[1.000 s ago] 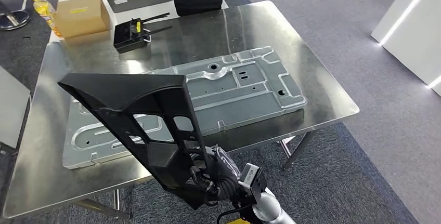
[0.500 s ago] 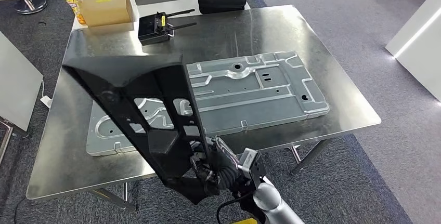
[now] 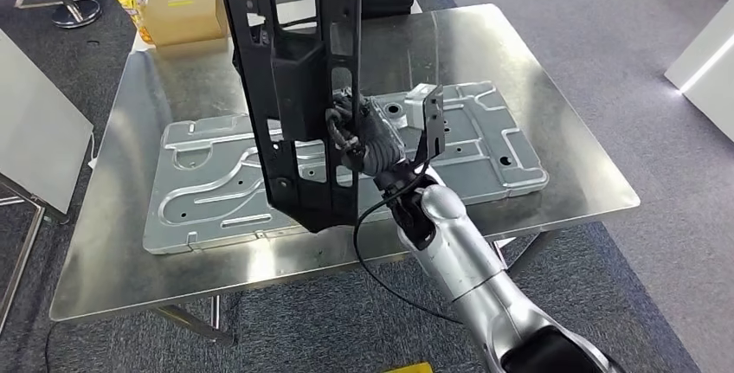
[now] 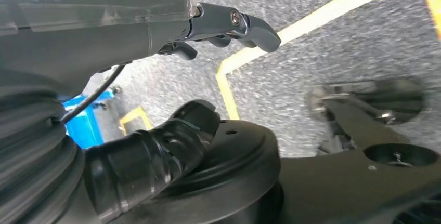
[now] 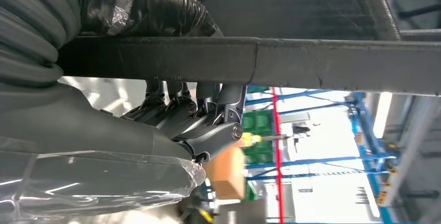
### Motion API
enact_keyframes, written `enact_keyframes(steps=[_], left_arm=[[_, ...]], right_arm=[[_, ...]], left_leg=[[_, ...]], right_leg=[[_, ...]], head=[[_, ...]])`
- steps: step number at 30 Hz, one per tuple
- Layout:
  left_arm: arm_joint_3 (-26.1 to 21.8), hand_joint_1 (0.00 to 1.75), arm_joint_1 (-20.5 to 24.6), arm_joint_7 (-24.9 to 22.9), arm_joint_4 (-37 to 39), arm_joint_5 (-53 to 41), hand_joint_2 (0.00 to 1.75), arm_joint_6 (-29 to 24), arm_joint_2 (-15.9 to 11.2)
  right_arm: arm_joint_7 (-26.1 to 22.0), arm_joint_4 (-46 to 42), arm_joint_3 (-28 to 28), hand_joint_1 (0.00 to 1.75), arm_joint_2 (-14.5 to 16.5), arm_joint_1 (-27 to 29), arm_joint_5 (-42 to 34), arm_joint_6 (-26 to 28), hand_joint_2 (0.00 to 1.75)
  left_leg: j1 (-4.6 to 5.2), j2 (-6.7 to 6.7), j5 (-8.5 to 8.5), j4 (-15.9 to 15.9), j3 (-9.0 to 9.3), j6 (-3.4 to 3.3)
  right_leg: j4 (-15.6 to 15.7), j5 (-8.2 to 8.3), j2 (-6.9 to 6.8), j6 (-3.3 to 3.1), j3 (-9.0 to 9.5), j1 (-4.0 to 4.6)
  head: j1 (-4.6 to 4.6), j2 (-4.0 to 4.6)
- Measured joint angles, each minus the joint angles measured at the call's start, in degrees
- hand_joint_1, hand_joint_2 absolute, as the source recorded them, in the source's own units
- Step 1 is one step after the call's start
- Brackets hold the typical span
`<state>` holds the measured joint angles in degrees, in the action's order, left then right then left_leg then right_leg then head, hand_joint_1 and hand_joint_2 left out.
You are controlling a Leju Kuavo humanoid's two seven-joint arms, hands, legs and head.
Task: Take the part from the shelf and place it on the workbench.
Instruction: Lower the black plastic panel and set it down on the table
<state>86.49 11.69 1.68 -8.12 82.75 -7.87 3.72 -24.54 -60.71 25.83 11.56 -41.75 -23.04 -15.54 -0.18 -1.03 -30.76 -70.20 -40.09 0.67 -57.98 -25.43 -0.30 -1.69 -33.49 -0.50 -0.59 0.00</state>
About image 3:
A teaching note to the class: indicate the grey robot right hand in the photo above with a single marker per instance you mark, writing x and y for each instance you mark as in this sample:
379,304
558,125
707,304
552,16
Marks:
387,127

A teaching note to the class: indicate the brown cardboard box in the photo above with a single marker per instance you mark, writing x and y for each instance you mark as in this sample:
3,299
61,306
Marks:
183,15

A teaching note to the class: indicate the stainless steel workbench table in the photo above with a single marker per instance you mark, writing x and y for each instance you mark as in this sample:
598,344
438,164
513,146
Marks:
516,72

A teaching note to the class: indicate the white panel on metal stand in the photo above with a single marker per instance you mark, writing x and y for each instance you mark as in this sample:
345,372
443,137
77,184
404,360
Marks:
34,129

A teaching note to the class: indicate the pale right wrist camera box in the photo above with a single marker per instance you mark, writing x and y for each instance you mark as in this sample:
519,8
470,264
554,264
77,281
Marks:
427,112

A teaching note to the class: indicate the black plastic plate frame part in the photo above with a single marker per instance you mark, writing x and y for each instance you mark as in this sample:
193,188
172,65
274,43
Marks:
298,89

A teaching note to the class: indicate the stamped sheet metal panel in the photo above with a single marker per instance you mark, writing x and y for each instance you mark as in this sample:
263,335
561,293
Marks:
218,204

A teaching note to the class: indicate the white pedestal with light strips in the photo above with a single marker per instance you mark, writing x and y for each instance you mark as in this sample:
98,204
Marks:
705,72

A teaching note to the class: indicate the yellow liquid bottle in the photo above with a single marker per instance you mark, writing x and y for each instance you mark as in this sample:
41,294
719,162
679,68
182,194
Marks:
131,0

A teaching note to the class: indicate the white side table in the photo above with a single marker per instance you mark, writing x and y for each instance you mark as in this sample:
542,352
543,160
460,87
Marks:
140,43

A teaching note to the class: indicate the white power adapter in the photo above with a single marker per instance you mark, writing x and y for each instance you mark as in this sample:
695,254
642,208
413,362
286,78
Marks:
92,155

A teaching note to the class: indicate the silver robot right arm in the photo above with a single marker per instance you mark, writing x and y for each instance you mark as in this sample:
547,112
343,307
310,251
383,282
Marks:
459,244

